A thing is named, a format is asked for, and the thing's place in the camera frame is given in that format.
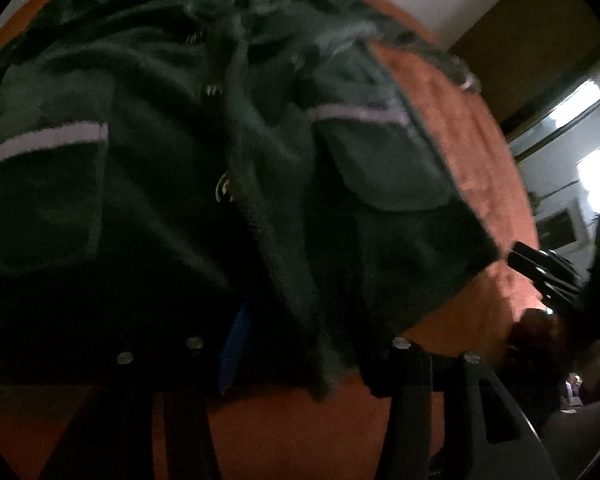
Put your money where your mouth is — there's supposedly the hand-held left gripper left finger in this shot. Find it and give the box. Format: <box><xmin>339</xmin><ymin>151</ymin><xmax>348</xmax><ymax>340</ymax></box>
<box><xmin>40</xmin><ymin>302</ymin><xmax>255</xmax><ymax>480</ymax></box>

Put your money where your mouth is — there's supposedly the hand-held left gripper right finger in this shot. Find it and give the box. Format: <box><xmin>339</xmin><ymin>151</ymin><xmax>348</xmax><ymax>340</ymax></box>
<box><xmin>360</xmin><ymin>337</ymin><xmax>561</xmax><ymax>480</ymax></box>

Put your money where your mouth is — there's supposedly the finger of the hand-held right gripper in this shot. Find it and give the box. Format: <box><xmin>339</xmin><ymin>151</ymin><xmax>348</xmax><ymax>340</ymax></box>
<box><xmin>507</xmin><ymin>241</ymin><xmax>588</xmax><ymax>306</ymax></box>

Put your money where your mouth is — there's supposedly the dark green fleece jacket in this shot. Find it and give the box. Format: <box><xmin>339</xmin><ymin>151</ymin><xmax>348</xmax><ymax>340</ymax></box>
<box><xmin>0</xmin><ymin>0</ymin><xmax>498</xmax><ymax>403</ymax></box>

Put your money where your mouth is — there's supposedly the person's right hand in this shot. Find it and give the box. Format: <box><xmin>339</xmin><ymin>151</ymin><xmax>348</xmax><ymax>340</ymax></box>
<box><xmin>507</xmin><ymin>307</ymin><xmax>573</xmax><ymax>386</ymax></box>

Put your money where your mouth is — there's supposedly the orange blanket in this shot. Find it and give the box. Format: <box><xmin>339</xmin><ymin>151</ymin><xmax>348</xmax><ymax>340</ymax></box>
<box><xmin>0</xmin><ymin>0</ymin><xmax>548</xmax><ymax>480</ymax></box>

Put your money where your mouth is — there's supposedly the person's grey clothing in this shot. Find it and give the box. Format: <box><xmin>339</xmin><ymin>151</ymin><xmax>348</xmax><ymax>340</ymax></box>
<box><xmin>542</xmin><ymin>400</ymin><xmax>600</xmax><ymax>480</ymax></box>

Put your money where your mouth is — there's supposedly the brown wooden cabinet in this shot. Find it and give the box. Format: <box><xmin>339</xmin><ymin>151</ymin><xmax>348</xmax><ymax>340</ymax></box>
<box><xmin>447</xmin><ymin>0</ymin><xmax>600</xmax><ymax>126</ymax></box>

